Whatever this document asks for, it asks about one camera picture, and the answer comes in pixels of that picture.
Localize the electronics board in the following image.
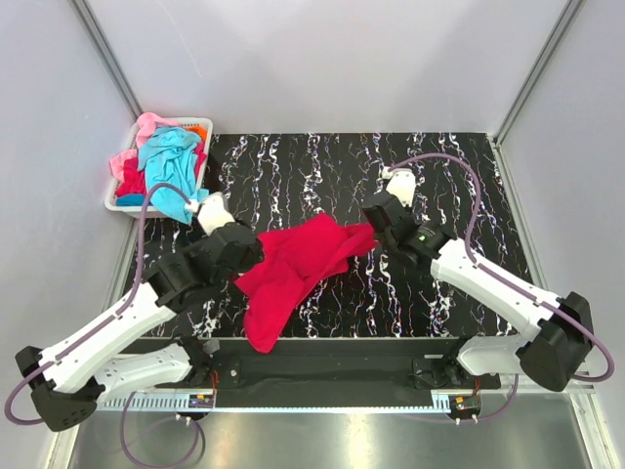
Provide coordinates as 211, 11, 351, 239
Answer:
454, 395, 480, 410
188, 394, 215, 408

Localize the light blue t-shirt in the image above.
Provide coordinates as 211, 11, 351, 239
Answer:
110, 126, 209, 207

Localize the white slotted cable duct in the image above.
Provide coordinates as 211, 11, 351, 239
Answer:
99, 392, 451, 415

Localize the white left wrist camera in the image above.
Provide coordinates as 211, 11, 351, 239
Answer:
185, 192, 235, 235

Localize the left electronics board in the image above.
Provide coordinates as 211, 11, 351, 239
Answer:
188, 394, 215, 408

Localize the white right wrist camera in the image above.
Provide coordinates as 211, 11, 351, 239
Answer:
381, 166, 416, 207

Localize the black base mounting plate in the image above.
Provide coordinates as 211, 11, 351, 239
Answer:
154, 336, 502, 409

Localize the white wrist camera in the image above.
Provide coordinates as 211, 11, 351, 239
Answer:
185, 192, 235, 235
381, 166, 416, 207

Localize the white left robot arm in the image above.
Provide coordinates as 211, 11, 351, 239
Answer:
16, 221, 264, 432

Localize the orange t-shirt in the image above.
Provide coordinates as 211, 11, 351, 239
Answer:
183, 125, 208, 142

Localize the magenta t-shirt in basket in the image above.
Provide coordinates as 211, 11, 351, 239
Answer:
117, 148, 203, 198

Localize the right electronics board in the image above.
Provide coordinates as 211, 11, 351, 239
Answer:
454, 395, 480, 410

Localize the white plastic laundry basket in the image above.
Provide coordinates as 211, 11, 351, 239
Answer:
104, 117, 213, 219

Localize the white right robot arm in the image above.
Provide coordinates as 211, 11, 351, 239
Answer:
362, 191, 593, 392

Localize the red t-shirt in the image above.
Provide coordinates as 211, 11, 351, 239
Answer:
235, 213, 376, 354

